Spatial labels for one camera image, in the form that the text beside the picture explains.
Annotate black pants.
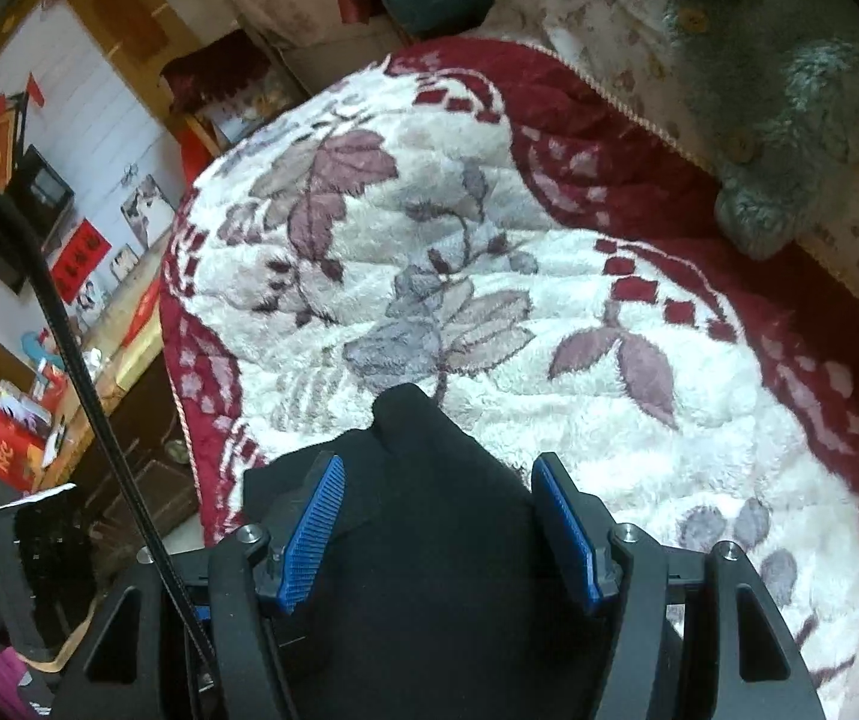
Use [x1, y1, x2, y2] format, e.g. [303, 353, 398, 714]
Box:
[241, 382, 686, 720]

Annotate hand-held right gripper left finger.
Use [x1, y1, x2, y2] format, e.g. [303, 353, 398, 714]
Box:
[61, 452, 348, 720]

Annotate red wall sign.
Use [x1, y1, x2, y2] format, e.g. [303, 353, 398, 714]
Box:
[52, 219, 112, 299]

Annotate grey fluffy garment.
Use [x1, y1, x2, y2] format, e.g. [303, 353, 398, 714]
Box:
[654, 0, 859, 261]

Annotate red white floral plush blanket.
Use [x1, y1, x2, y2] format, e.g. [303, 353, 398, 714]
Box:
[159, 37, 859, 720]

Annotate black box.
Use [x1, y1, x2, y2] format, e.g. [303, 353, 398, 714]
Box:
[0, 229, 30, 295]

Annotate black monitor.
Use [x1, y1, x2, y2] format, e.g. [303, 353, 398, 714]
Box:
[9, 144, 76, 237]

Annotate wooden door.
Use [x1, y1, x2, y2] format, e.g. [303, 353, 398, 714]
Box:
[69, 0, 182, 102]

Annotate red gift bag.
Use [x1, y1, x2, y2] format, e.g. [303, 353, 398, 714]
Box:
[0, 401, 55, 492]

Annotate black cable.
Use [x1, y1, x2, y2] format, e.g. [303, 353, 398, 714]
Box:
[0, 174, 218, 665]

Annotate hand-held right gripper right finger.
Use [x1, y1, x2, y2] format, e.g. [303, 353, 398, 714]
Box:
[531, 452, 828, 720]

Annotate dark red covered cabinet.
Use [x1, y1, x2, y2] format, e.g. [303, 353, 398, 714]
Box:
[161, 34, 273, 117]

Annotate photo frame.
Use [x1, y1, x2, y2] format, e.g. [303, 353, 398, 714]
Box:
[120, 174, 175, 248]

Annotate wooden desk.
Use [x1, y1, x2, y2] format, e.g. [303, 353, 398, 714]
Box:
[39, 229, 201, 563]

